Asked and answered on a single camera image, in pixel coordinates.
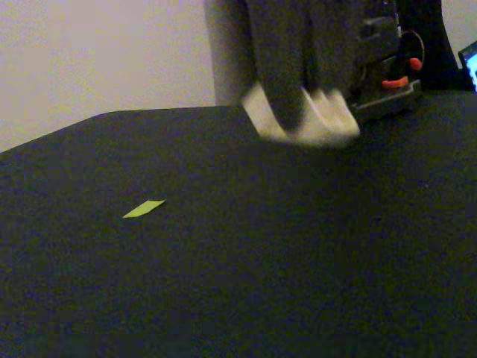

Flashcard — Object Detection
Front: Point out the laptop with lit screen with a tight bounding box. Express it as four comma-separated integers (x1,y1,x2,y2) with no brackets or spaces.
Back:
457,40,477,92

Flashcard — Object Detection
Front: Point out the white plastic bracket piece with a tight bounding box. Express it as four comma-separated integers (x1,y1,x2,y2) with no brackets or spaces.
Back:
240,80,361,147

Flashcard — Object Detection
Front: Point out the black office chair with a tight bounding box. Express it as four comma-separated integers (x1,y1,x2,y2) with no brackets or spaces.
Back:
397,0,463,92

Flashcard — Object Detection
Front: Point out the green tape marker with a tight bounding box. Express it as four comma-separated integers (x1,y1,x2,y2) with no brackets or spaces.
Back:
121,199,167,219

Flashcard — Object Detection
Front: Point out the dark navy desk mat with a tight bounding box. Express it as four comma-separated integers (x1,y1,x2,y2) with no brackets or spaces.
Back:
0,91,477,358

